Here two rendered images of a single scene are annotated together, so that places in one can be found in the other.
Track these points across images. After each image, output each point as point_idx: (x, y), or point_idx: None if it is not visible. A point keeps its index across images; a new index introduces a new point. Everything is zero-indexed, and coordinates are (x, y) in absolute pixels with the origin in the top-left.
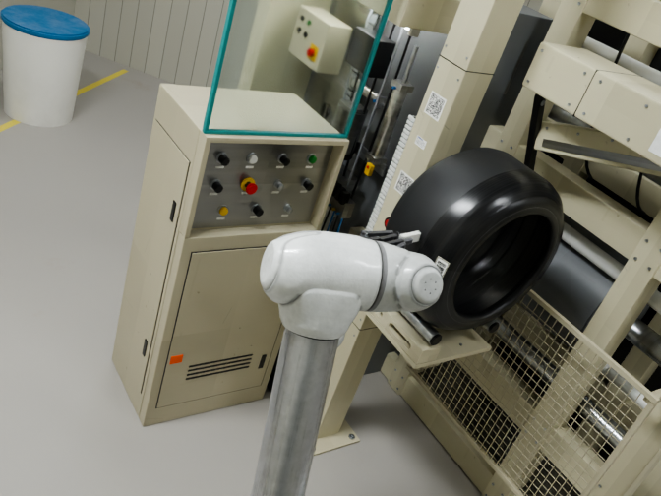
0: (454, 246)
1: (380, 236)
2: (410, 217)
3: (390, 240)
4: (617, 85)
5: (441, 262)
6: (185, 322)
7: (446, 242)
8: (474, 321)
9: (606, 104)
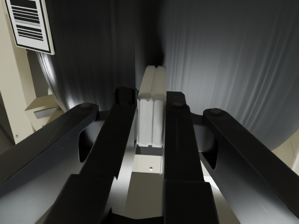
0: (54, 85)
1: (235, 181)
2: (237, 102)
3: (163, 155)
4: (135, 170)
5: (34, 38)
6: None
7: (69, 96)
8: None
9: (135, 155)
